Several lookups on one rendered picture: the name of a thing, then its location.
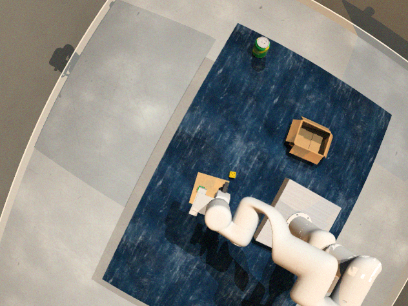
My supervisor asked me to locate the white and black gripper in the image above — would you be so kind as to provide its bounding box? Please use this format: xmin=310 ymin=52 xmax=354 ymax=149
xmin=214 ymin=182 xmax=230 ymax=204

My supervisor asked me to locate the green drink can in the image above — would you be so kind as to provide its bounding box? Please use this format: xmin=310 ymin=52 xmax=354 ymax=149
xmin=252 ymin=37 xmax=270 ymax=58

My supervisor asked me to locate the tan square mat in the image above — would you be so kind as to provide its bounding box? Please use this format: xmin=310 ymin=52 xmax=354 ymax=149
xmin=189 ymin=172 xmax=229 ymax=204

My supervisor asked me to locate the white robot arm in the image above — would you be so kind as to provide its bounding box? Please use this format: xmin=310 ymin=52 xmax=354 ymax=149
xmin=189 ymin=187 xmax=382 ymax=306

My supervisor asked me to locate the open brown cardboard box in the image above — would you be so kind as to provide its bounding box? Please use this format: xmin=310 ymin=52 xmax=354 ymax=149
xmin=286 ymin=116 xmax=332 ymax=164

